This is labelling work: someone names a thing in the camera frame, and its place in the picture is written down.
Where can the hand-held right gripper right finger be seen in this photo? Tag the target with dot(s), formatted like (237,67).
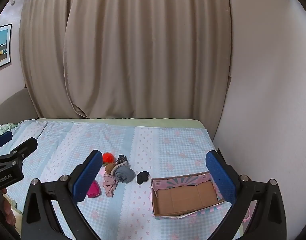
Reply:
(220,180)

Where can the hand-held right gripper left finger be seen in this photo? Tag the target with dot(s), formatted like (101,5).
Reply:
(85,177)

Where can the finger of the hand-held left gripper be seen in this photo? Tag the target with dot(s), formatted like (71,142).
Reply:
(23,148)
(3,138)

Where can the magenta soft pouch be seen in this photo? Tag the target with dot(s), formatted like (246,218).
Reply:
(94,190)

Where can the dusty pink sock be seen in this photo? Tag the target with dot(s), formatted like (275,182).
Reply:
(110,186)

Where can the brown fuzzy sock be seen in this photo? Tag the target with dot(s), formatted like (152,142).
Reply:
(110,168)

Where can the pink printed cardboard box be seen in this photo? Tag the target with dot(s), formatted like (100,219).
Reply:
(185,196)

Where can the grey sock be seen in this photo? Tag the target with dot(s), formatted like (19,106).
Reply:
(124,175)

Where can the dark patterned sock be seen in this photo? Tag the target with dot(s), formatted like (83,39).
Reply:
(122,160)

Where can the black sock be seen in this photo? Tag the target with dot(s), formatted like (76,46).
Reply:
(142,177)

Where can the person's left hand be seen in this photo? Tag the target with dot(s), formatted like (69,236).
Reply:
(6,206)

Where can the light green cloth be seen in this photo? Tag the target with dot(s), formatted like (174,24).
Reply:
(3,128)

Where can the beige upholstered headboard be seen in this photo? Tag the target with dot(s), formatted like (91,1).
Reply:
(15,105)

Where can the pink printed mat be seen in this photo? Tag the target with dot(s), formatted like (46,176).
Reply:
(249,215)

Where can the blue gingham bed sheet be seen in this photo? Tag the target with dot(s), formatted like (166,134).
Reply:
(148,145)

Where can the narrow beige curtain panel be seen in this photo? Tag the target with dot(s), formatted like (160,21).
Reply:
(43,55)

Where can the wide beige curtain panel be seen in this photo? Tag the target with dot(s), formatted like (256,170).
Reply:
(148,50)

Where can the framed wall picture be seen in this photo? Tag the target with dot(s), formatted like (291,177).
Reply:
(1,46)

